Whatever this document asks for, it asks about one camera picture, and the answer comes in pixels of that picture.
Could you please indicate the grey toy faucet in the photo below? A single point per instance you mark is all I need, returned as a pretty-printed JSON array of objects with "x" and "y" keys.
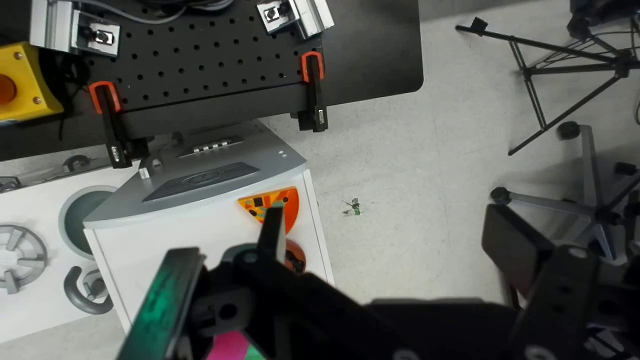
[{"x": 87, "y": 291}]

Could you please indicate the white toy stove sink top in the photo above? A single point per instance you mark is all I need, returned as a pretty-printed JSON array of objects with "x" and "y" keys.
[{"x": 42, "y": 236}]

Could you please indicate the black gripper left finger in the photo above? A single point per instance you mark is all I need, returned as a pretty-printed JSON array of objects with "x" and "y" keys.
[{"x": 160, "y": 321}]

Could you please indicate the left orange black clamp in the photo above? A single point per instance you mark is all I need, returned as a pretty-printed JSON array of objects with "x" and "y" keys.
[{"x": 313, "y": 116}]

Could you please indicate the purple plush toy green leaves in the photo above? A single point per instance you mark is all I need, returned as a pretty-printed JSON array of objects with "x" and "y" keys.
[{"x": 233, "y": 347}]

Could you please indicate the black perforated breadboard table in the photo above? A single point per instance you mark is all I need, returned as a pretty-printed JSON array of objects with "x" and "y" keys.
[{"x": 208, "y": 70}]

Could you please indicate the orange toy pizza slice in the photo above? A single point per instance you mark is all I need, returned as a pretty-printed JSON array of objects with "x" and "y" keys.
[{"x": 289, "y": 199}]

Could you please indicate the black camera tripod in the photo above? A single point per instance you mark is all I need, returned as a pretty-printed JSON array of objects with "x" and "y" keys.
[{"x": 587, "y": 52}]

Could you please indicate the brown toy donut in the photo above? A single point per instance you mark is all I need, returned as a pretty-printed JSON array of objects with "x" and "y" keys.
[{"x": 295, "y": 257}]

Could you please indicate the white toy kitchen cabinet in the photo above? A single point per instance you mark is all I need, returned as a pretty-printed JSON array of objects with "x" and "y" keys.
[{"x": 188, "y": 199}]

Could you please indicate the right orange black clamp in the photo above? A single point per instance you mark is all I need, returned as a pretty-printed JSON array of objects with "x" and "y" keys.
[{"x": 122, "y": 150}]

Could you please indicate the yellow emergency stop button box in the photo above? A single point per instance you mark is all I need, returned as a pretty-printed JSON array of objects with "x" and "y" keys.
[{"x": 25, "y": 92}]

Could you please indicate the aluminium extrusion rail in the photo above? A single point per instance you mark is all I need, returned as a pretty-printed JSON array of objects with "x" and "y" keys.
[{"x": 311, "y": 17}]

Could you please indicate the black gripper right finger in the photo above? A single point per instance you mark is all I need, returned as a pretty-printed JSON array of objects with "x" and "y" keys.
[{"x": 568, "y": 303}]

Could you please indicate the orange black clamp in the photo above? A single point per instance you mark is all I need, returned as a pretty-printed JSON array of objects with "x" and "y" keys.
[
  {"x": 313, "y": 116},
  {"x": 122, "y": 150}
]

